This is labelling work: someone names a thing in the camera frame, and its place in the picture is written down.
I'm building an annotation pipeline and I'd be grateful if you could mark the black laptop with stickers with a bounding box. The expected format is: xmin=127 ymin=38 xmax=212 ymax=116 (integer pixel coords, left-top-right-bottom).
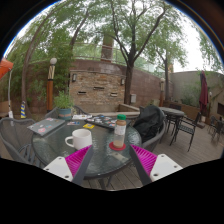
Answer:
xmin=85 ymin=114 xmax=118 ymax=130

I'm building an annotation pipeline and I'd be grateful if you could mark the wooden globe lamp post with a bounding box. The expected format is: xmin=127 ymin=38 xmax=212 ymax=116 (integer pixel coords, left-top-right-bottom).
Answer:
xmin=45 ymin=57 xmax=58 ymax=113
xmin=159 ymin=77 xmax=166 ymax=108

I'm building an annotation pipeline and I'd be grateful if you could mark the green-capped brown drink bottle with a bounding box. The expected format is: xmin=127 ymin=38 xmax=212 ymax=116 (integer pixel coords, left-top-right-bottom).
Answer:
xmin=112 ymin=113 xmax=128 ymax=150

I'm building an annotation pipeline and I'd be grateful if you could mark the blue and yellow cone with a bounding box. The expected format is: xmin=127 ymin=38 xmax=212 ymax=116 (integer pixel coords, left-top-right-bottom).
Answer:
xmin=20 ymin=100 xmax=27 ymax=119

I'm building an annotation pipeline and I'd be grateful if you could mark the white ceramic mug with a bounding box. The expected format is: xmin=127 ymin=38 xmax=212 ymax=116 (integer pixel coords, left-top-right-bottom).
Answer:
xmin=64 ymin=128 xmax=93 ymax=151

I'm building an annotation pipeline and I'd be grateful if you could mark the white umbrella pole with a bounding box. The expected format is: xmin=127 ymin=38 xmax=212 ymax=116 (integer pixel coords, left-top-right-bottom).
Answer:
xmin=7 ymin=69 xmax=14 ymax=119

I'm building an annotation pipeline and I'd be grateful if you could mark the dark-trunked tree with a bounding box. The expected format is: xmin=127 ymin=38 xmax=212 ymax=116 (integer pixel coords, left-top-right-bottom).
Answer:
xmin=106 ymin=0 xmax=188 ymax=106

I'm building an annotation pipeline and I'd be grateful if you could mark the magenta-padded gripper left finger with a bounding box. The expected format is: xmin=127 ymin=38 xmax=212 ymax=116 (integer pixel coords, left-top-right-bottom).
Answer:
xmin=43 ymin=144 xmax=96 ymax=187

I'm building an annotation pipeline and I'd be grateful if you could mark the black jacket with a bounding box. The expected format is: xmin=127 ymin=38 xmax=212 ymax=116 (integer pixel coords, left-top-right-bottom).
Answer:
xmin=132 ymin=105 xmax=166 ymax=144

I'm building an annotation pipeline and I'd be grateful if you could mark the grey laptop with stickers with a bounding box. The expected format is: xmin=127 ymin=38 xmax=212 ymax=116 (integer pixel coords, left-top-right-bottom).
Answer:
xmin=27 ymin=117 xmax=66 ymax=137

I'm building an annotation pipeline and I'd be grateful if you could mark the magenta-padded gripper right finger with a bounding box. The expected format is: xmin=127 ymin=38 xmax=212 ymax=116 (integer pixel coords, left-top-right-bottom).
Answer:
xmin=127 ymin=144 xmax=184 ymax=187

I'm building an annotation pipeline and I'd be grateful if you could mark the dark round patio table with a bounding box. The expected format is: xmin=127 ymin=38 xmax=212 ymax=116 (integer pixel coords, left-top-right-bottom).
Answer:
xmin=159 ymin=106 xmax=185 ymax=146

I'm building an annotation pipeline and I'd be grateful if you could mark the white printed leaflet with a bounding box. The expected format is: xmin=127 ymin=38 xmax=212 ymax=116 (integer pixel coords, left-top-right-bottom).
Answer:
xmin=71 ymin=114 xmax=93 ymax=121

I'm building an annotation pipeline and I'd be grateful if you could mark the flat round red coaster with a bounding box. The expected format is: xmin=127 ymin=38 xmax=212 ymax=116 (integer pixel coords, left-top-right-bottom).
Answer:
xmin=108 ymin=141 xmax=127 ymax=152

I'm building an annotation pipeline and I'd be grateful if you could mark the potted green plant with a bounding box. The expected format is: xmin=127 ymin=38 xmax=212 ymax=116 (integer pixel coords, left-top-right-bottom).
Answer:
xmin=53 ymin=90 xmax=75 ymax=121

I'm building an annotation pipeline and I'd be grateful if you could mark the orange patio umbrella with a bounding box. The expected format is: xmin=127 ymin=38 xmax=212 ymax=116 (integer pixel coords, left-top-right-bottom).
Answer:
xmin=0 ymin=58 xmax=14 ymax=81

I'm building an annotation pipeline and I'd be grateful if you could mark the black metal chair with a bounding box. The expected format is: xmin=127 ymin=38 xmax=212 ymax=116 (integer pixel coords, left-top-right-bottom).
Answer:
xmin=169 ymin=111 xmax=203 ymax=153

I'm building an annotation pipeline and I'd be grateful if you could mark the closed dark red umbrella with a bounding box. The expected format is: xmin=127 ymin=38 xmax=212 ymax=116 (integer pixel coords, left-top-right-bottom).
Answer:
xmin=198 ymin=70 xmax=210 ymax=124

